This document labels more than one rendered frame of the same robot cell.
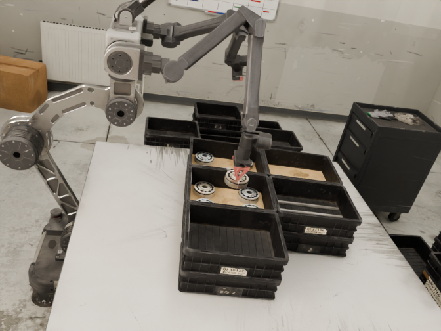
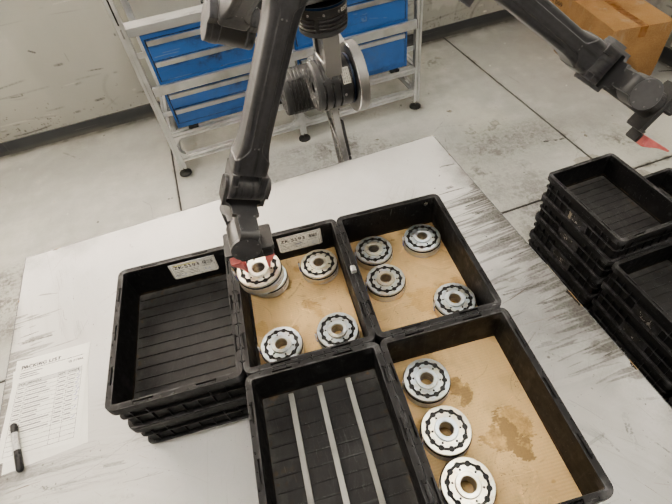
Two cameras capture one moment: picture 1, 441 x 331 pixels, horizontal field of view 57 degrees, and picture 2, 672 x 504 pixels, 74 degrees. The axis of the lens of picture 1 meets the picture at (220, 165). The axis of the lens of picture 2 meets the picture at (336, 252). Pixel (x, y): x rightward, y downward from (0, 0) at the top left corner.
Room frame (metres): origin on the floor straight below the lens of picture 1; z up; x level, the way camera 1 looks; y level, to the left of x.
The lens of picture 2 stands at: (1.70, -0.74, 1.81)
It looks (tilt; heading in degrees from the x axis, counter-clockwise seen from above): 49 degrees down; 91
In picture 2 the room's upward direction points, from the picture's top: 9 degrees counter-clockwise
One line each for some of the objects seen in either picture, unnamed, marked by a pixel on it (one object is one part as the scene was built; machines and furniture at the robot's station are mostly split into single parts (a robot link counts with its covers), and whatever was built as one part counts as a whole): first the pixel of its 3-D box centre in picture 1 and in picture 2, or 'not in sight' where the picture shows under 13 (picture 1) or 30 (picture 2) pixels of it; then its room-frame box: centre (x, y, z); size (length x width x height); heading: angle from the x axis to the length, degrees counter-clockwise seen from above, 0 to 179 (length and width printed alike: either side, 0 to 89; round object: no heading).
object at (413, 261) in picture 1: (409, 268); not in sight; (2.08, -1.34, 0.26); 0.40 x 0.30 x 0.23; 13
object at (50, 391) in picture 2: not in sight; (46, 401); (0.85, -0.16, 0.70); 0.33 x 0.23 x 0.01; 103
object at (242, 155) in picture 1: (243, 153); (245, 234); (1.51, -0.08, 1.15); 0.10 x 0.07 x 0.07; 8
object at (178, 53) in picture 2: not in sight; (222, 70); (1.18, 1.80, 0.60); 0.72 x 0.03 x 0.56; 13
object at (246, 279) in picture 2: (237, 176); (259, 269); (1.51, -0.08, 1.03); 0.10 x 0.10 x 0.01
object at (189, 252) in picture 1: (234, 232); (176, 320); (1.28, -0.11, 0.92); 0.40 x 0.30 x 0.02; 98
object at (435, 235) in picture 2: (204, 156); (422, 237); (1.93, 0.10, 0.86); 0.10 x 0.10 x 0.01
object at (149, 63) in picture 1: (149, 63); not in sight; (1.52, 0.34, 1.45); 0.09 x 0.08 x 0.12; 13
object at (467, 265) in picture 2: (225, 165); (410, 271); (1.87, -0.03, 0.87); 0.40 x 0.30 x 0.11; 98
